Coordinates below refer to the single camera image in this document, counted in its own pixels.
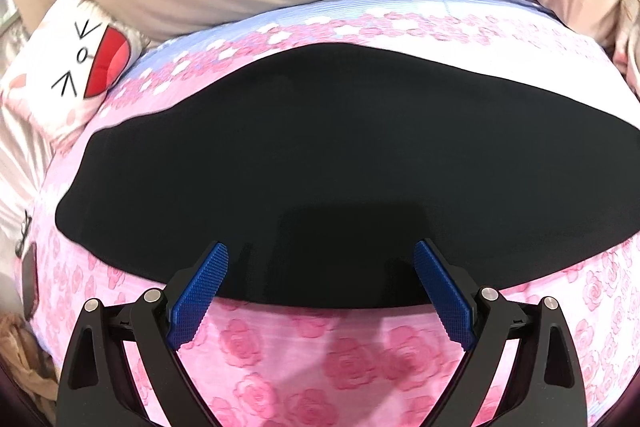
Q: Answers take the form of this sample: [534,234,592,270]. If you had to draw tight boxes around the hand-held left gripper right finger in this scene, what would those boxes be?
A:
[414,240,586,427]

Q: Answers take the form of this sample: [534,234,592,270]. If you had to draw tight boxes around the cream floral blanket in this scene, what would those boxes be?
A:
[607,0,640,100]

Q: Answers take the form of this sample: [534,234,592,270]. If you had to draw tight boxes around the rabbit face pillow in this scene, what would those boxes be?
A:
[2,0,151,142]

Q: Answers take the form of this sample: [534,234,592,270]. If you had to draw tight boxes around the black eyeglasses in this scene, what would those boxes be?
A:
[16,210,34,254]

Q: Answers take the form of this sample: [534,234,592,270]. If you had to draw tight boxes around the pink rose bedsheet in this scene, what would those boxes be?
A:
[22,0,640,427]

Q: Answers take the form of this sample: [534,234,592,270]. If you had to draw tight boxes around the black smartphone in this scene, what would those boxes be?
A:
[20,243,39,320]

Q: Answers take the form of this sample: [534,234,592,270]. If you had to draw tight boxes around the white satin curtain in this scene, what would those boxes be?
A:
[0,14,68,303]

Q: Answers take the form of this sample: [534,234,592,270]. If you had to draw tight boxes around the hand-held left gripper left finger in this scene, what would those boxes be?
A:
[56,242,230,427]

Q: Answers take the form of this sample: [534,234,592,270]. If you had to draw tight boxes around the tan crumpled clothes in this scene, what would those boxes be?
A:
[0,312,63,427]

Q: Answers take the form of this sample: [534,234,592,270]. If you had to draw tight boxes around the black pants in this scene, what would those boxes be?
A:
[55,44,640,310]

